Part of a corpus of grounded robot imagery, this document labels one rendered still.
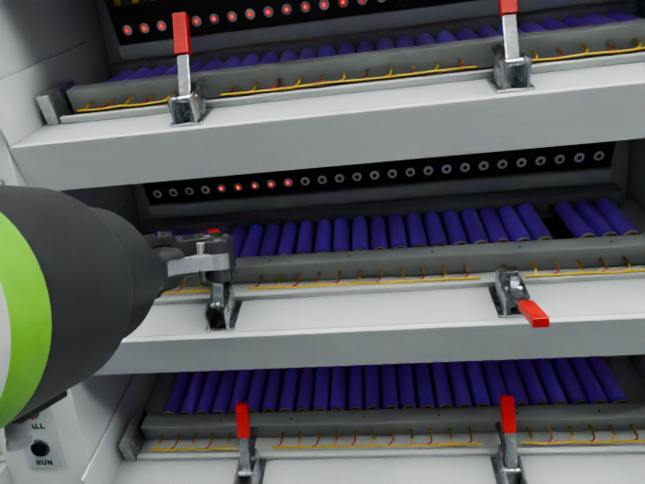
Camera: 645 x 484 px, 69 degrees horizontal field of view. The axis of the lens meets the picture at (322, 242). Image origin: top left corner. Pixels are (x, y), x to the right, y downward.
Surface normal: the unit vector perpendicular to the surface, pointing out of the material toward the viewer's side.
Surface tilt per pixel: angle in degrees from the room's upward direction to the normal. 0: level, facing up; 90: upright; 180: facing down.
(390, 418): 19
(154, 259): 81
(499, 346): 109
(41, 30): 90
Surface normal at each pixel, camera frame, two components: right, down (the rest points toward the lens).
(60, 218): 0.69, -0.71
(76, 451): -0.10, 0.26
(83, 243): 0.85, -0.51
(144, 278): 0.99, -0.01
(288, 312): -0.12, -0.83
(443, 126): -0.06, 0.56
